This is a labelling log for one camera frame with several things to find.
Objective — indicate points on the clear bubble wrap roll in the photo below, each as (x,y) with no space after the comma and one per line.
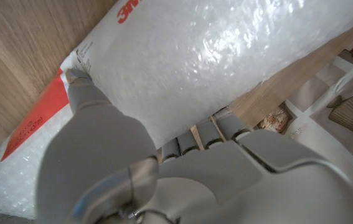
(179,62)

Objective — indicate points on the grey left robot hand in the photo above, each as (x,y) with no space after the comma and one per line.
(195,186)

